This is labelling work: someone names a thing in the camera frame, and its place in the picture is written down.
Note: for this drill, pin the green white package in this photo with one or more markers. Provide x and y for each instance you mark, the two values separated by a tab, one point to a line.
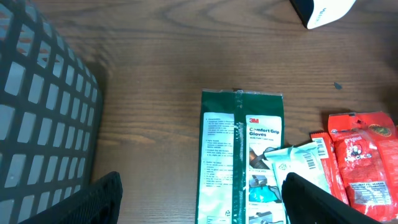
236	182

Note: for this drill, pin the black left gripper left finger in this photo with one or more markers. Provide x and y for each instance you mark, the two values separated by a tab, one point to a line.
99	203

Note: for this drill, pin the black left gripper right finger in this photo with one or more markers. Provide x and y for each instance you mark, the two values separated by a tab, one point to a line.
306	203

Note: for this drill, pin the grey plastic laundry basket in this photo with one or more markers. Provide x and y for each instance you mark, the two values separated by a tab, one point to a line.
50	112

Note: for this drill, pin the white barcode scanner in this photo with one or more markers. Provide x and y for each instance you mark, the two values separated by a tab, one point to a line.
316	13

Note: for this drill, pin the red stick sachet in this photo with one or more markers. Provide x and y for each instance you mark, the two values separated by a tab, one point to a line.
330	165

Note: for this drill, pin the light green wipes pack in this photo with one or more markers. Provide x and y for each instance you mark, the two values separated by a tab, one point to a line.
303	160

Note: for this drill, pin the red snack bag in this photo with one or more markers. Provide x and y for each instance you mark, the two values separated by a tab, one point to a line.
366	151

